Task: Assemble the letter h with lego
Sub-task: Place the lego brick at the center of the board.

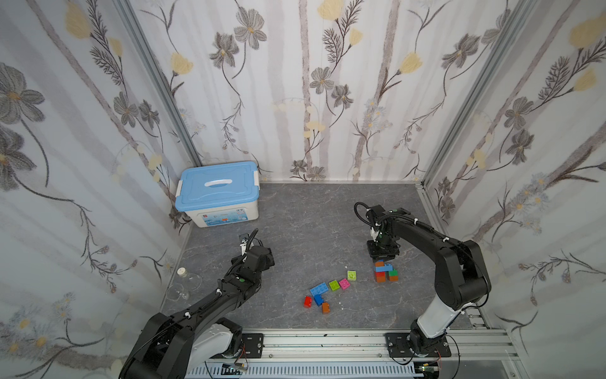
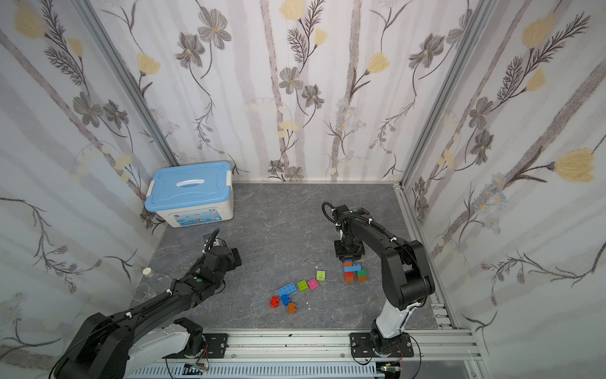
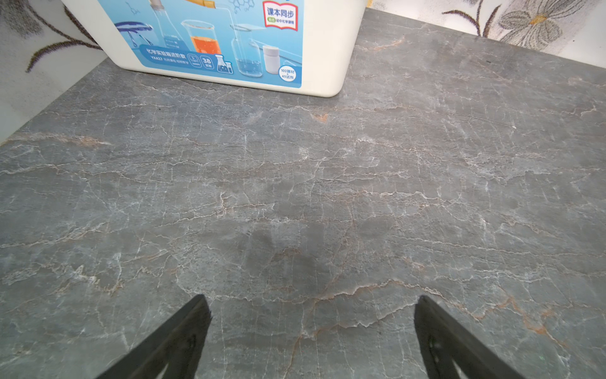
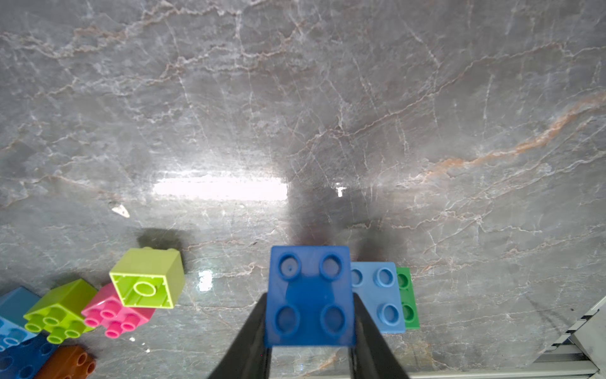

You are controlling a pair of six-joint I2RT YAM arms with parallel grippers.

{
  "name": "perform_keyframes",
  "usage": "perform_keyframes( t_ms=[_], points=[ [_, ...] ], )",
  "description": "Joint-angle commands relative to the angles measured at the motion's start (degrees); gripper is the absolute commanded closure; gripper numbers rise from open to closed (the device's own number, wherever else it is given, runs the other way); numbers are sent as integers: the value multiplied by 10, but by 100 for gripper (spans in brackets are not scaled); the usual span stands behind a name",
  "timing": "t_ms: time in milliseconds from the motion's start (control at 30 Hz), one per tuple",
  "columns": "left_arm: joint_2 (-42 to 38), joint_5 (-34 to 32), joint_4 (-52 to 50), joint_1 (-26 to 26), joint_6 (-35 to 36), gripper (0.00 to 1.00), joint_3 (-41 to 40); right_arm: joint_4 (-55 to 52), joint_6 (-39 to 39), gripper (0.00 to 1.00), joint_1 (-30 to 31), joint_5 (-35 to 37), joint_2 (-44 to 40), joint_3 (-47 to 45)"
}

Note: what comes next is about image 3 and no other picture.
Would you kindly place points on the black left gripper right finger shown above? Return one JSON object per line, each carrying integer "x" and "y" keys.
{"x": 448, "y": 348}

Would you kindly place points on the blue lid storage box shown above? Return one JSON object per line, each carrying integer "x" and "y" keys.
{"x": 301, "y": 47}

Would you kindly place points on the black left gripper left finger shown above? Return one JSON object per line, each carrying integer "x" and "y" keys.
{"x": 173, "y": 350}

